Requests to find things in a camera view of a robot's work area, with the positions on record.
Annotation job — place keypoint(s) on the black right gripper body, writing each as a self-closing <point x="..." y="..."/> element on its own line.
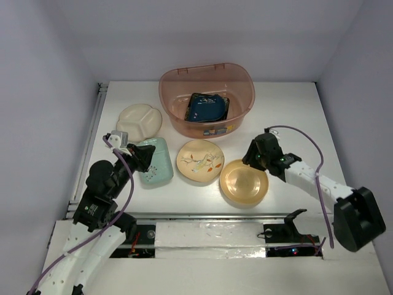
<point x="263" y="160"/>

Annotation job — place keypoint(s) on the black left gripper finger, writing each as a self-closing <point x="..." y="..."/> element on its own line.
<point x="141" y="150"/>
<point x="144" y="162"/>

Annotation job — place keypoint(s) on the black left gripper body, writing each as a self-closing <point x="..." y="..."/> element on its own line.
<point x="124" y="174"/>

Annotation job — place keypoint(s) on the orange round bear plate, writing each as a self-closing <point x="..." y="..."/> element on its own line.
<point x="242" y="184"/>

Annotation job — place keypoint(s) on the beige bird-painted plate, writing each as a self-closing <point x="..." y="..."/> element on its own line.
<point x="200" y="160"/>

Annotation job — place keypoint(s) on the dark blue leaf-shaped dish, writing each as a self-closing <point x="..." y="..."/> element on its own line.
<point x="205" y="109"/>

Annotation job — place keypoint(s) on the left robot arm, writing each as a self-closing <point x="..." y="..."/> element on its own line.
<point x="98" y="227"/>

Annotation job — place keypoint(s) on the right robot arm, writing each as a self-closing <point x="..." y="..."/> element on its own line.
<point x="357" y="219"/>

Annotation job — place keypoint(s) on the blue yellow bin label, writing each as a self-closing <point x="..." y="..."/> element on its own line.
<point x="219" y="131"/>

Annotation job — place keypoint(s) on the pink translucent plastic bin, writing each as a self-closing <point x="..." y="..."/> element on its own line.
<point x="205" y="97"/>

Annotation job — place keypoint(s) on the light teal divided tray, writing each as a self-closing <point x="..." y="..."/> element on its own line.
<point x="161" y="170"/>

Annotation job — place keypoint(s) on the cream three-section plate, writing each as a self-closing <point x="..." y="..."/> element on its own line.
<point x="140" y="121"/>

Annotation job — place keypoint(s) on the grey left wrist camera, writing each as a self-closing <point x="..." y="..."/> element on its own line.
<point x="118" y="139"/>

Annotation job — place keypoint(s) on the aluminium frame rail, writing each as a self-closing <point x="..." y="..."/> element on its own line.
<point x="89" y="142"/>

